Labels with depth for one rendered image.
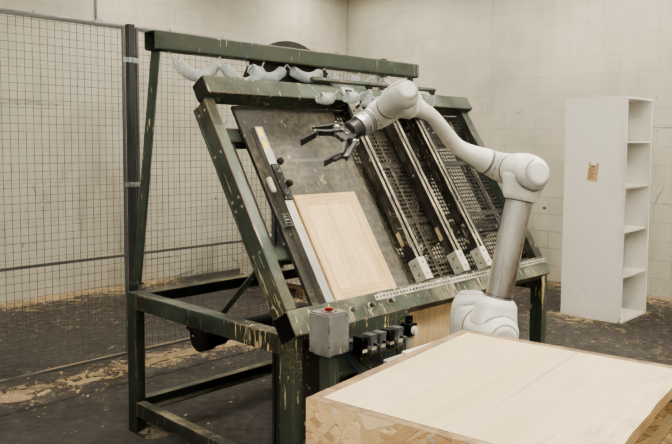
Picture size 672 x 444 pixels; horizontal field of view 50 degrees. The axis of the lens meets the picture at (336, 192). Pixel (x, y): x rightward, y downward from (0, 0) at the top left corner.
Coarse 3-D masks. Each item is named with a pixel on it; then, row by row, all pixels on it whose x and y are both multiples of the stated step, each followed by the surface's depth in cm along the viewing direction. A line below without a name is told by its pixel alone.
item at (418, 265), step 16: (352, 112) 405; (368, 144) 406; (368, 160) 401; (368, 176) 402; (384, 176) 399; (384, 192) 394; (384, 208) 395; (400, 208) 394; (400, 224) 387; (416, 256) 381; (416, 272) 381
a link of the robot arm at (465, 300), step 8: (456, 296) 291; (464, 296) 287; (472, 296) 286; (456, 304) 288; (464, 304) 285; (472, 304) 284; (456, 312) 287; (464, 312) 283; (456, 320) 286; (456, 328) 286
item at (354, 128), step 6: (354, 120) 267; (342, 126) 269; (348, 126) 267; (354, 126) 266; (360, 126) 266; (336, 132) 267; (342, 132) 267; (348, 132) 267; (354, 132) 267; (360, 132) 267; (342, 138) 265; (348, 138) 265
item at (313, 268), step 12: (252, 132) 360; (264, 132) 361; (264, 156) 354; (276, 180) 349; (276, 192) 349; (288, 204) 345; (300, 228) 342; (300, 240) 339; (300, 252) 339; (312, 252) 339; (312, 264) 335; (312, 276) 334; (324, 288) 332; (324, 300) 329
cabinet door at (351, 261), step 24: (312, 216) 355; (336, 216) 366; (360, 216) 378; (312, 240) 346; (336, 240) 357; (360, 240) 368; (336, 264) 348; (360, 264) 359; (384, 264) 370; (336, 288) 340; (360, 288) 350; (384, 288) 361
